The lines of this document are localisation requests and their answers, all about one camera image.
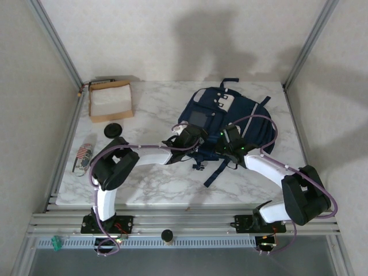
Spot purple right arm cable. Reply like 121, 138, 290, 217
229, 114, 338, 256

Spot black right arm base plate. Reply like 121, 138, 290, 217
234, 214, 288, 234

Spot aluminium corner post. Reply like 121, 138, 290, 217
283, 0, 340, 90
27, 0, 84, 90

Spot flag print pencil case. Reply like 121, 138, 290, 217
71, 143, 94, 177

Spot cardboard tray with white paper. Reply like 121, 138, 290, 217
88, 80, 135, 124

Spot navy blue backpack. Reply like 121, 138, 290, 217
178, 77, 273, 187

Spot black cylindrical knob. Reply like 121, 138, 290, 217
160, 229, 174, 247

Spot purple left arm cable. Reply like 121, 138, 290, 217
89, 122, 202, 256

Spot grey slotted cable duct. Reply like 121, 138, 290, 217
38, 237, 256, 250

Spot black round lid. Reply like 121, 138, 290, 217
103, 122, 124, 140

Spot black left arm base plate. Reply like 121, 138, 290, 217
80, 214, 135, 234

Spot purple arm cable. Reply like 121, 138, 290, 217
229, 114, 338, 256
89, 122, 202, 256

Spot aluminium table frame rails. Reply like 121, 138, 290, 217
25, 86, 343, 239

